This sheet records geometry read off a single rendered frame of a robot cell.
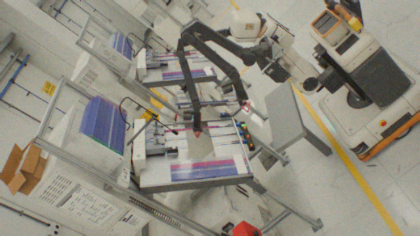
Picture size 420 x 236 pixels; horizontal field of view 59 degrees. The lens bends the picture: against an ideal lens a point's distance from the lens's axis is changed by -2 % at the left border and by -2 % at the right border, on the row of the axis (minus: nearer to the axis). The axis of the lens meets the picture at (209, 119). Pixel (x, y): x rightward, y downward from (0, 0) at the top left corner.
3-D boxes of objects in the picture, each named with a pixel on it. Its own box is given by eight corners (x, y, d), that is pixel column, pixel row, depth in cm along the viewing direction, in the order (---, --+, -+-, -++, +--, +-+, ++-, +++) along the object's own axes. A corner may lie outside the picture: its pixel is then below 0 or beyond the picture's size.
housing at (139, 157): (147, 134, 289) (145, 118, 282) (147, 175, 248) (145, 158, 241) (136, 134, 288) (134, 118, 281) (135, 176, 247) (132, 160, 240)
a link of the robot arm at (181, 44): (172, 39, 243) (172, 37, 253) (177, 59, 247) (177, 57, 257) (239, 23, 244) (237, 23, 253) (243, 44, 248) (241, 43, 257)
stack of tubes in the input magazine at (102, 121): (126, 113, 275) (95, 92, 263) (123, 155, 233) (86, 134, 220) (116, 124, 279) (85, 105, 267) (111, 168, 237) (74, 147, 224)
